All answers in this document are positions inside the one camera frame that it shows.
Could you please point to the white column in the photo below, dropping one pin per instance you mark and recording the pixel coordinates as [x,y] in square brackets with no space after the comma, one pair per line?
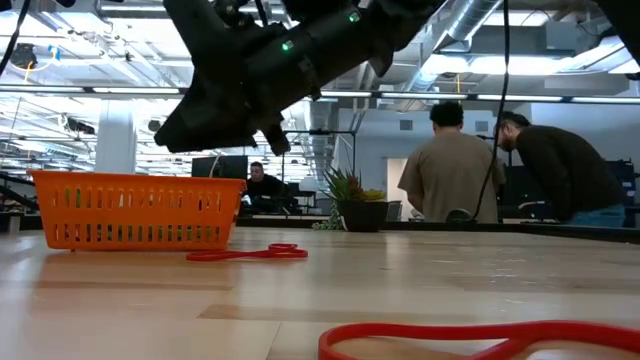
[116,140]

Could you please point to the silver ventilation duct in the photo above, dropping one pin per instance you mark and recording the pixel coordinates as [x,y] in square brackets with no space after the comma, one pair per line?
[320,130]
[465,20]

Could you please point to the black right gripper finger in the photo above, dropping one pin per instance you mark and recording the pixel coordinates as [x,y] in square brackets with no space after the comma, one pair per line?
[210,122]
[278,140]

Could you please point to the black metal table frame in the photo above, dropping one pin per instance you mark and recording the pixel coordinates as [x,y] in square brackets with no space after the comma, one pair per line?
[575,231]

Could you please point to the black monitor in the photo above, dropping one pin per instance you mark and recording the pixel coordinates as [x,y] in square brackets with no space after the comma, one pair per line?
[220,167]
[525,195]

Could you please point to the potted succulent plant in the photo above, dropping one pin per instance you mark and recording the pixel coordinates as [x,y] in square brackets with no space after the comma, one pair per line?
[362,215]

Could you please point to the red rubber band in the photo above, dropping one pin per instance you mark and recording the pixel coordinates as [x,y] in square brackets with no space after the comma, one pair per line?
[450,331]
[250,254]

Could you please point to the black metal stand frame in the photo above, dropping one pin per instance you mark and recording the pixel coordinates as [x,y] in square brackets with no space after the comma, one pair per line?
[325,132]

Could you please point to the overhead light bar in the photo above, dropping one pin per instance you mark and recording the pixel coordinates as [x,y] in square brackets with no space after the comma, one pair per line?
[125,90]

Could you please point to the person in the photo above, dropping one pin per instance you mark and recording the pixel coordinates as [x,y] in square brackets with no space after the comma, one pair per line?
[565,170]
[262,185]
[450,175]

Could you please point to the black dome mount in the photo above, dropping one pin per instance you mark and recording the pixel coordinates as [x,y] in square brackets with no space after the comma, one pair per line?
[459,216]

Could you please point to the orange plastic slotted bin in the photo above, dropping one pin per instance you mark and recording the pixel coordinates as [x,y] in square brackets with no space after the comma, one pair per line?
[135,212]

